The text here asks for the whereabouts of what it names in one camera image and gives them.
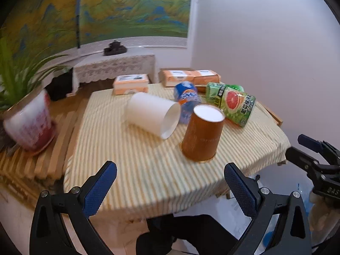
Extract striped yellow green tablecloth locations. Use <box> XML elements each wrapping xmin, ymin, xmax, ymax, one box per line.
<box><xmin>63</xmin><ymin>89</ymin><xmax>290</xmax><ymax>220</ymax></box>

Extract green potted plant leaves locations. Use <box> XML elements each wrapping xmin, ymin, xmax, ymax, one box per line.
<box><xmin>1</xmin><ymin>29</ymin><xmax>69</xmax><ymax>113</ymax></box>

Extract orange tissue pack double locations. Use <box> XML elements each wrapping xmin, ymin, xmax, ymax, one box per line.
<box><xmin>159</xmin><ymin>70</ymin><xmax>221</xmax><ymax>87</ymax></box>

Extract white paper cup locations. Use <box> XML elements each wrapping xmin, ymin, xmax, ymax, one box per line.
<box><xmin>126</xmin><ymin>93</ymin><xmax>181</xmax><ymax>140</ymax></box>

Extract wooden slatted bench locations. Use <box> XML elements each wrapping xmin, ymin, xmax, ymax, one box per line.
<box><xmin>1</xmin><ymin>99</ymin><xmax>88</xmax><ymax>208</ymax></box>

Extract blue orange soda bottle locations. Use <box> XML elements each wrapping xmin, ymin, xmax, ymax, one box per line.
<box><xmin>173</xmin><ymin>81</ymin><xmax>201</xmax><ymax>124</ymax></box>

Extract brown patterned paper cup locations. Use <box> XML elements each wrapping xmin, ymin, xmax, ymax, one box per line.
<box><xmin>180</xmin><ymin>104</ymin><xmax>225</xmax><ymax>162</ymax></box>

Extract black teapot ornament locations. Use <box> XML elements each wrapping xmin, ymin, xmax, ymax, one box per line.
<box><xmin>104</xmin><ymin>40</ymin><xmax>127</xmax><ymax>56</ymax></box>

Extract orange tissue pack single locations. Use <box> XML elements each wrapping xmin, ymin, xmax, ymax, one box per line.
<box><xmin>113</xmin><ymin>74</ymin><xmax>149</xmax><ymax>96</ymax></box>

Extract green landscape wall painting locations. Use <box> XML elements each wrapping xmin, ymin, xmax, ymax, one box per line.
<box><xmin>1</xmin><ymin>0</ymin><xmax>191</xmax><ymax>61</ymax></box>

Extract black cloth on table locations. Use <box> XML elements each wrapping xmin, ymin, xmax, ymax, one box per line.
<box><xmin>45</xmin><ymin>68</ymin><xmax>73</xmax><ymax>101</ymax></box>

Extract red white flower pot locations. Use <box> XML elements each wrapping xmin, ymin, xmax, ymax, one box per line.
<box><xmin>2</xmin><ymin>86</ymin><xmax>57</xmax><ymax>156</ymax></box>

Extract white lace covered shelf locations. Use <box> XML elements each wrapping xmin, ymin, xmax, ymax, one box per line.
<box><xmin>73</xmin><ymin>50</ymin><xmax>159</xmax><ymax>94</ymax></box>

